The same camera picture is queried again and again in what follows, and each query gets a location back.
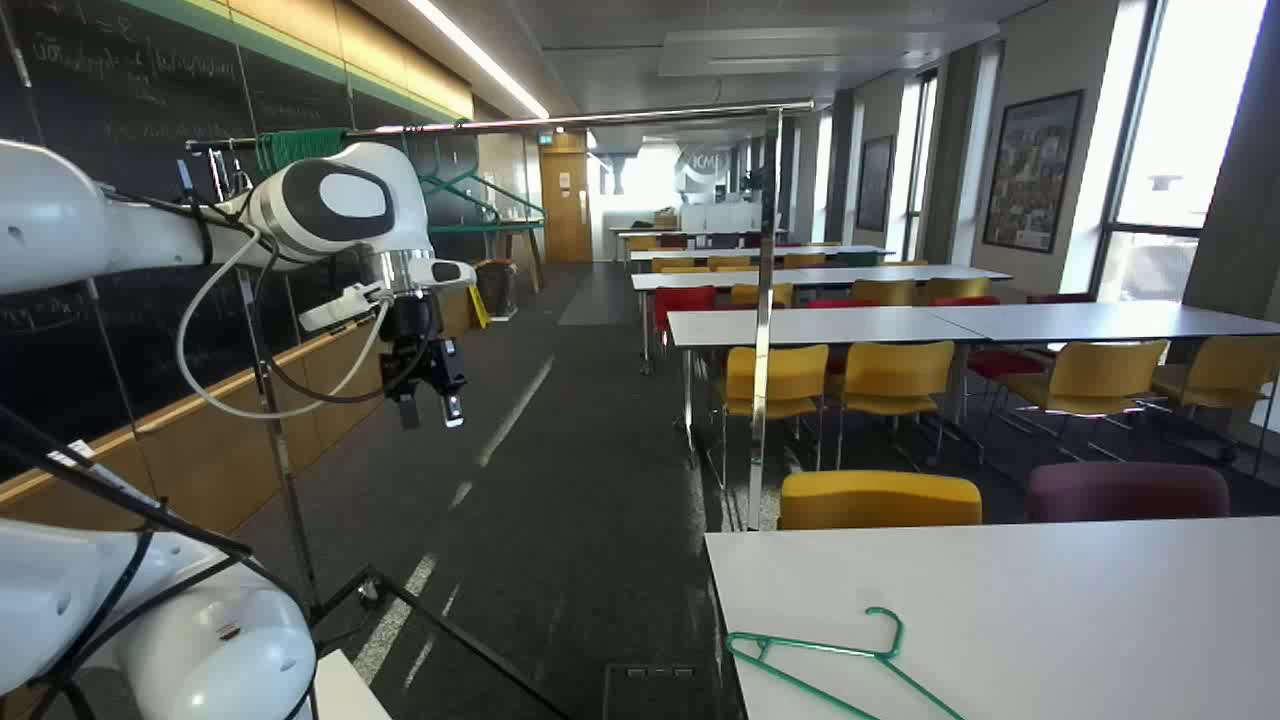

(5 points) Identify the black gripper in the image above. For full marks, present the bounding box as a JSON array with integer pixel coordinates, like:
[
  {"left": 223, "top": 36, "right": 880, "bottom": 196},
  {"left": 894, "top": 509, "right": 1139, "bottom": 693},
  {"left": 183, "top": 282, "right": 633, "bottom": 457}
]
[{"left": 377, "top": 293, "right": 473, "bottom": 431}]

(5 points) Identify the black waste bin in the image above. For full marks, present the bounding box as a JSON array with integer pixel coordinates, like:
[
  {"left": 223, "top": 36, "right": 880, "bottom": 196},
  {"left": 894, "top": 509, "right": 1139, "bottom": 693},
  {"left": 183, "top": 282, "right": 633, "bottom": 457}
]
[{"left": 473, "top": 255, "right": 520, "bottom": 321}]

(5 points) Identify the ceiling light strip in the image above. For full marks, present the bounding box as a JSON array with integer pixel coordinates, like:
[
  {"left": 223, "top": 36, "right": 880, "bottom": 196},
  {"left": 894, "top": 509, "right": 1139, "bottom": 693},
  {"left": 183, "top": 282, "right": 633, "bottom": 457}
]
[{"left": 404, "top": 0, "right": 551, "bottom": 123}]

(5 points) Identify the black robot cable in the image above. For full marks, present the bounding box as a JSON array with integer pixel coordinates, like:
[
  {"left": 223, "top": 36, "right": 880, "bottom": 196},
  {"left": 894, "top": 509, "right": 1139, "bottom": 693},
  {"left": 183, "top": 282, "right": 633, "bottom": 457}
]
[{"left": 0, "top": 395, "right": 325, "bottom": 720}]

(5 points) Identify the wooden wall ledge panel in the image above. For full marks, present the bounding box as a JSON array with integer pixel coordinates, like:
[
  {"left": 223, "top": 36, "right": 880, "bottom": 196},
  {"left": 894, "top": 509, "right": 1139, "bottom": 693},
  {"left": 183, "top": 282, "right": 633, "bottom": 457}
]
[{"left": 0, "top": 270, "right": 482, "bottom": 562}]

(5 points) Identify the white paper label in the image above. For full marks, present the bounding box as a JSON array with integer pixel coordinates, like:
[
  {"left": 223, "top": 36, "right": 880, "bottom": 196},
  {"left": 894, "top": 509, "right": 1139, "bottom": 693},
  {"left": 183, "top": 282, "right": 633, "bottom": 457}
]
[{"left": 45, "top": 436, "right": 99, "bottom": 471}]

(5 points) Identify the tall black framed window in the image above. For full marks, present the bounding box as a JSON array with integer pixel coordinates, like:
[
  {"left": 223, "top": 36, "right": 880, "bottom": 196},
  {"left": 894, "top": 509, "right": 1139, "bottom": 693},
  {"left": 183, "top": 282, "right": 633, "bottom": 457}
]
[
  {"left": 1088, "top": 0, "right": 1280, "bottom": 309},
  {"left": 885, "top": 70, "right": 941, "bottom": 263}
]

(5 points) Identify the metal clothes rack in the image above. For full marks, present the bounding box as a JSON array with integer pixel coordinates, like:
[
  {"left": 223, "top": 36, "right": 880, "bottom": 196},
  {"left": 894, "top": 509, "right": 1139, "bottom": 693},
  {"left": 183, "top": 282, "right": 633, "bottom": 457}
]
[{"left": 179, "top": 94, "right": 819, "bottom": 613}]

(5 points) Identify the green and wood ceiling trim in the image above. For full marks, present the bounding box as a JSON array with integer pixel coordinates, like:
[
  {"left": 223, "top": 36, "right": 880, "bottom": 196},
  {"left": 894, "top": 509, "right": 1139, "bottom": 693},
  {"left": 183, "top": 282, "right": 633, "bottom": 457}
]
[{"left": 122, "top": 0, "right": 476, "bottom": 123}]

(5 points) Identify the black chalkboard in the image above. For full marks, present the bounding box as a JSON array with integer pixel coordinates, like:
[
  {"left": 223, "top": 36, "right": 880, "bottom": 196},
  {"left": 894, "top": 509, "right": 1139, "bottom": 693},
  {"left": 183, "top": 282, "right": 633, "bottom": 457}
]
[{"left": 0, "top": 0, "right": 489, "bottom": 488}]

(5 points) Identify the white long table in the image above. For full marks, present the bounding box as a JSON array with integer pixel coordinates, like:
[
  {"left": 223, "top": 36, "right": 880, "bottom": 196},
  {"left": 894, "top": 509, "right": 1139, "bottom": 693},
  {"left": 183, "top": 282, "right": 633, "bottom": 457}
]
[
  {"left": 616, "top": 228, "right": 804, "bottom": 248},
  {"left": 698, "top": 514, "right": 1280, "bottom": 720},
  {"left": 930, "top": 301, "right": 1280, "bottom": 347},
  {"left": 623, "top": 240, "right": 894, "bottom": 268},
  {"left": 664, "top": 302, "right": 994, "bottom": 457},
  {"left": 627, "top": 258, "right": 1012, "bottom": 373}
]

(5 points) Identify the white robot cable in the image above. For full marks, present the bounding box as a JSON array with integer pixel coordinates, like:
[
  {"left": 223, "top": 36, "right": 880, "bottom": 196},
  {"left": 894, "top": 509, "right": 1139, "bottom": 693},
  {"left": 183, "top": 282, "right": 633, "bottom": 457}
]
[{"left": 177, "top": 215, "right": 391, "bottom": 424}]

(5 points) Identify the maroon chair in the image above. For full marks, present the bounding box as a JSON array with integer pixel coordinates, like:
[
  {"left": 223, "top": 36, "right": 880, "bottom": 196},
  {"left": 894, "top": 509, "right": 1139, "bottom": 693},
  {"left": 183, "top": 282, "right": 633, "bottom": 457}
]
[{"left": 1019, "top": 459, "right": 1231, "bottom": 525}]

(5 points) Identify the black metal frame bar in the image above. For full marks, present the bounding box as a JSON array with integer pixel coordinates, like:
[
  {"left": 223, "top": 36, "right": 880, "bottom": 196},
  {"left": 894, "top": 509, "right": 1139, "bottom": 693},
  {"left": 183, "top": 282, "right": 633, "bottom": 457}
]
[{"left": 312, "top": 571, "right": 575, "bottom": 720}]

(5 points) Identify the yellow chair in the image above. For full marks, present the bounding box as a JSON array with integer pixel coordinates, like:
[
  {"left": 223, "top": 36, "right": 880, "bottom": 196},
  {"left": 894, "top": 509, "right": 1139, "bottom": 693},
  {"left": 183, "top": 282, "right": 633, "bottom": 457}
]
[
  {"left": 850, "top": 274, "right": 923, "bottom": 313},
  {"left": 998, "top": 340, "right": 1171, "bottom": 431},
  {"left": 920, "top": 274, "right": 994, "bottom": 302},
  {"left": 1152, "top": 332, "right": 1280, "bottom": 444},
  {"left": 714, "top": 343, "right": 831, "bottom": 463},
  {"left": 835, "top": 340, "right": 959, "bottom": 463},
  {"left": 775, "top": 468, "right": 989, "bottom": 531},
  {"left": 723, "top": 281, "right": 797, "bottom": 313}
]

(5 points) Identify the white robot mounting board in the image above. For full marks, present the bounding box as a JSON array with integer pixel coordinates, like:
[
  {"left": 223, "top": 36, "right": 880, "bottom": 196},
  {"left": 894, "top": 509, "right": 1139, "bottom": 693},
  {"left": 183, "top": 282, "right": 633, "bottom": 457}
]
[{"left": 312, "top": 648, "right": 394, "bottom": 720}]

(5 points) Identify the large framed wall picture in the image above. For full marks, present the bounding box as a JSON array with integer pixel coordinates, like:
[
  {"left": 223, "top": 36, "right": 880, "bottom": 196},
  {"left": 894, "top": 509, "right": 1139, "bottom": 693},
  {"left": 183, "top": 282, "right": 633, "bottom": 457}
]
[{"left": 978, "top": 89, "right": 1088, "bottom": 255}]

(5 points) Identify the thin black tripod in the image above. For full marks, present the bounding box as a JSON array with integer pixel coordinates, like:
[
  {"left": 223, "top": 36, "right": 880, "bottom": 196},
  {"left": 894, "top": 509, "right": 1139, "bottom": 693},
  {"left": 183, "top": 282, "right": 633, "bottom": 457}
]
[{"left": 74, "top": 274, "right": 163, "bottom": 471}]

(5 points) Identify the wooden door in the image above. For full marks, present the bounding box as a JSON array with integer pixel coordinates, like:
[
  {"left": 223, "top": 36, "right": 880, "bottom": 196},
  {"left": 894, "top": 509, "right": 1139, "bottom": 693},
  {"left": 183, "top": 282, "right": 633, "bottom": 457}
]
[{"left": 535, "top": 132, "right": 596, "bottom": 268}]

